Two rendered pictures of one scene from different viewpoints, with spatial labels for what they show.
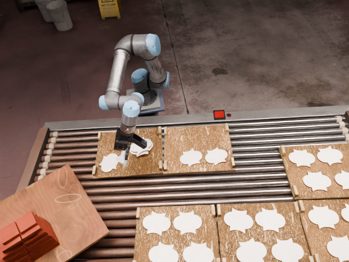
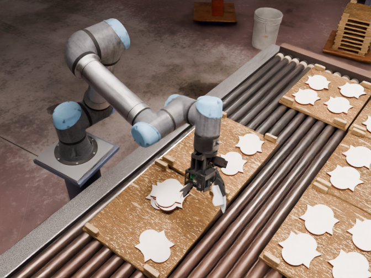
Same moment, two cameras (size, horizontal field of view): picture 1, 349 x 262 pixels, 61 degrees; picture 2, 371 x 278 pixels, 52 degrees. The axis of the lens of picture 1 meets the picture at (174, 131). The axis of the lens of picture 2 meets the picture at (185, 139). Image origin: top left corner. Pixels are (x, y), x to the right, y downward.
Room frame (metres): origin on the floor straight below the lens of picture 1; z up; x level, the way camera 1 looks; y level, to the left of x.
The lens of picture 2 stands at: (0.61, 0.95, 2.08)
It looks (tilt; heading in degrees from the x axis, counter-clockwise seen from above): 43 degrees down; 303
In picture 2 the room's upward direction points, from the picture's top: 1 degrees clockwise
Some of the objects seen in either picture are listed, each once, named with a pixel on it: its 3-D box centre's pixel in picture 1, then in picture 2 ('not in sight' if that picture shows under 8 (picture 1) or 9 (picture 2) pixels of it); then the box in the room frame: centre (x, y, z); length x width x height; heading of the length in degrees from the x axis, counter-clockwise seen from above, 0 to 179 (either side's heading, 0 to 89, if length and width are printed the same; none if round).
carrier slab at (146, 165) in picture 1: (129, 152); (157, 214); (1.14, 0.29, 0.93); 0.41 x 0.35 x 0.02; 88
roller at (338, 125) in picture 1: (194, 133); (192, 143); (1.26, -0.13, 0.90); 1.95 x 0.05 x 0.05; 86
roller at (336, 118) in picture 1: (193, 127); (183, 139); (1.31, -0.13, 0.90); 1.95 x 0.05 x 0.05; 86
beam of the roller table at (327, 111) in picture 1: (193, 120); (171, 134); (1.38, -0.14, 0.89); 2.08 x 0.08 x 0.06; 86
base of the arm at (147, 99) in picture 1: (143, 92); (74, 141); (1.67, 0.19, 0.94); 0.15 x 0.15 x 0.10
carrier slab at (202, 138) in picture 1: (197, 148); (221, 151); (1.11, -0.13, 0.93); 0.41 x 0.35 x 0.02; 86
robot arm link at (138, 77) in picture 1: (141, 79); (70, 121); (1.66, 0.19, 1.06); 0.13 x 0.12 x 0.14; 79
